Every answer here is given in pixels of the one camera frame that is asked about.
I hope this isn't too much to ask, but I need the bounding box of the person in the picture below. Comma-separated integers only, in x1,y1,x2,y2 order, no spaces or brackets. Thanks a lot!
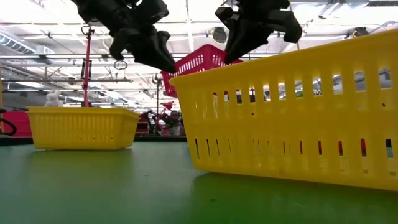
164,110,187,137

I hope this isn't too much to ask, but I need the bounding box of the yellow plastic basket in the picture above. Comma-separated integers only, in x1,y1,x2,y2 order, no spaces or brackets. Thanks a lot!
169,29,398,192
26,106,141,151

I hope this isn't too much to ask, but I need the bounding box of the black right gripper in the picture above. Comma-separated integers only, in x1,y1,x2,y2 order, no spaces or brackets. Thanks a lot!
214,0,304,65

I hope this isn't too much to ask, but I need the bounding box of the white figure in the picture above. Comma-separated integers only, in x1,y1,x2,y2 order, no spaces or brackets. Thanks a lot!
43,89,65,108

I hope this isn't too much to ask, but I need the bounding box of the red plastic basket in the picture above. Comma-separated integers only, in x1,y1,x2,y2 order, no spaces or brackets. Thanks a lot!
160,44,245,99

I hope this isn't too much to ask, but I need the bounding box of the red background panel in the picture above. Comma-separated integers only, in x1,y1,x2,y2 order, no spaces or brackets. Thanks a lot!
2,111,32,138

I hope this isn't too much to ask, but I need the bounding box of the red desk lamp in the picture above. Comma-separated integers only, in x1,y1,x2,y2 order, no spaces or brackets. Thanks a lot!
80,26,95,108

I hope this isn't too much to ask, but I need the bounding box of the black round ceiling fixture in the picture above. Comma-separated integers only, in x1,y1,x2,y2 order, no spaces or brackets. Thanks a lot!
211,26,229,44

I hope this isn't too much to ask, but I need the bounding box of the silver ventilation duct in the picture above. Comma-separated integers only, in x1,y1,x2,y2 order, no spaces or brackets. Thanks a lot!
0,30,57,65

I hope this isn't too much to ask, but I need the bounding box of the red background lamp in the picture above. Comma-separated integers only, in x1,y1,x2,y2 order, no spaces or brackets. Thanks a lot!
157,101,174,125

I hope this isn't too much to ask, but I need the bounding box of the green table mat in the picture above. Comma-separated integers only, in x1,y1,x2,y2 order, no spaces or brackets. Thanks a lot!
0,141,398,224

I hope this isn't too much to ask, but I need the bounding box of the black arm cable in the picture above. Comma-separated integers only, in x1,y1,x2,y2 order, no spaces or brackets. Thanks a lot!
0,108,18,137

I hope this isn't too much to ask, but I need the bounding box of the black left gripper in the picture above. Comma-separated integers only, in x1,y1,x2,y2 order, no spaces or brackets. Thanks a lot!
71,0,177,74

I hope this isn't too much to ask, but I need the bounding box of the red background cart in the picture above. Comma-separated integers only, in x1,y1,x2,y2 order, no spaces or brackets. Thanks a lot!
136,112,150,135

